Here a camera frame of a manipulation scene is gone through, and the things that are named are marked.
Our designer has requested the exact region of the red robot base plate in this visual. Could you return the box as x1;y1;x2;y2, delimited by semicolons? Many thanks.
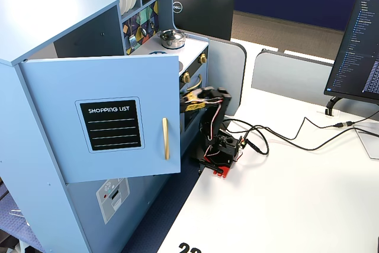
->
204;158;235;180

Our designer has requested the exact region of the monitor showing code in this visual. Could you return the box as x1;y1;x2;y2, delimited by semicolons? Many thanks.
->
324;0;379;103

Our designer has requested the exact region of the blue shopping list cabinet door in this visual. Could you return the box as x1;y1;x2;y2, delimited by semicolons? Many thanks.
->
18;53;182;184

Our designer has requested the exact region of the gray flat plate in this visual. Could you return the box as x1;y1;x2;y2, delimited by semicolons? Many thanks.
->
354;127;379;159

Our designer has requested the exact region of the blue wooden toy kitchen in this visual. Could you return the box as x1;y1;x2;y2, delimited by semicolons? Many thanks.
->
0;0;210;253

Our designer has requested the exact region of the black power cable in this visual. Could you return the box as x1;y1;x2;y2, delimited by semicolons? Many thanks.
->
236;125;379;156

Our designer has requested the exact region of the gold oven door handle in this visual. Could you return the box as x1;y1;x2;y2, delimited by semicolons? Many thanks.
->
185;74;204;91

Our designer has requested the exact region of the steel pot with lid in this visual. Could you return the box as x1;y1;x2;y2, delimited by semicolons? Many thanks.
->
158;29;187;49

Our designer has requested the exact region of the gold curved cabinet door handle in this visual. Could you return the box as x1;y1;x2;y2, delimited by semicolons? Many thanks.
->
162;117;171;161

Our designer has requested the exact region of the blue water dispenser door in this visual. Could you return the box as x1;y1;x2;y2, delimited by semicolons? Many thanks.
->
66;172;181;253

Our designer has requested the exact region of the gray desk divider panel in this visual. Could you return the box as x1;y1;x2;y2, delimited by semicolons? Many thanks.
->
250;49;379;123
189;34;248;117

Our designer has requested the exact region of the black Dell monitor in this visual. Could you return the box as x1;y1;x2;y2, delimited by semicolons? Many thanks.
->
172;0;235;42

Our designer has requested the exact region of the black USB cable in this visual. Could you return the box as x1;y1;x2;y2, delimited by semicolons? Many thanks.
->
223;115;379;147

